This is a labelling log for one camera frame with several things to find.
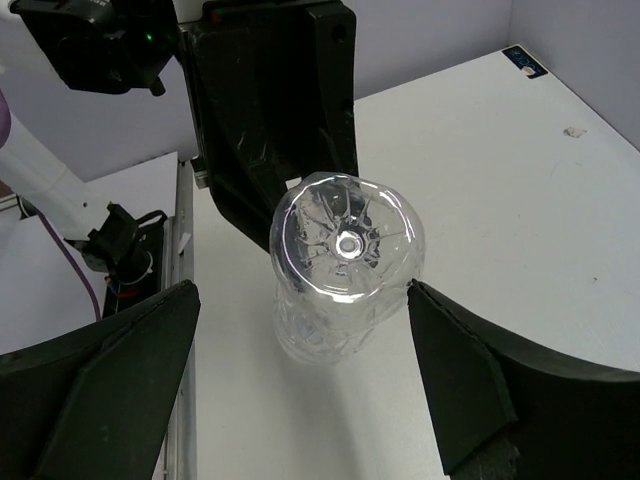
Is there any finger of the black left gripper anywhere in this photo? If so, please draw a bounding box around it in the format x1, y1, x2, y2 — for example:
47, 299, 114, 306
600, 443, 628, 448
180, 1, 358, 248

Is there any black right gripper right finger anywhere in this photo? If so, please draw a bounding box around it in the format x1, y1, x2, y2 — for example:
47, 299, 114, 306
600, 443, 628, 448
408, 281, 639, 479

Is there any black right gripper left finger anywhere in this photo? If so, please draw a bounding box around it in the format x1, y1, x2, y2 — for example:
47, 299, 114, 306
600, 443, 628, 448
1, 289, 184, 479

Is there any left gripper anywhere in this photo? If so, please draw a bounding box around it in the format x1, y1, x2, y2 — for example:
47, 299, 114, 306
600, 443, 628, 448
9, 1, 177, 95

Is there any clear bottle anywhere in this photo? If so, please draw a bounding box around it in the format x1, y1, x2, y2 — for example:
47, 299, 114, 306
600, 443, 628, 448
269, 172, 425, 364

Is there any black logo sticker left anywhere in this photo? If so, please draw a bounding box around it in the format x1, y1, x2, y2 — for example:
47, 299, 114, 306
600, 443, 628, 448
502, 45, 548, 79

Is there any small paper scrap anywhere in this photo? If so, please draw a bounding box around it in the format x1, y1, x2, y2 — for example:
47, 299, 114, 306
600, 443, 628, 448
563, 127, 586, 138

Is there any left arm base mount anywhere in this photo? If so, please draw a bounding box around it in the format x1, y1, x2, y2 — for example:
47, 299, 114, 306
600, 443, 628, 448
100, 204, 168, 318

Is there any aluminium table rail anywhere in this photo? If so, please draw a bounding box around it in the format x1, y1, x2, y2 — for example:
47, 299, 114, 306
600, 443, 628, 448
152, 160, 197, 479

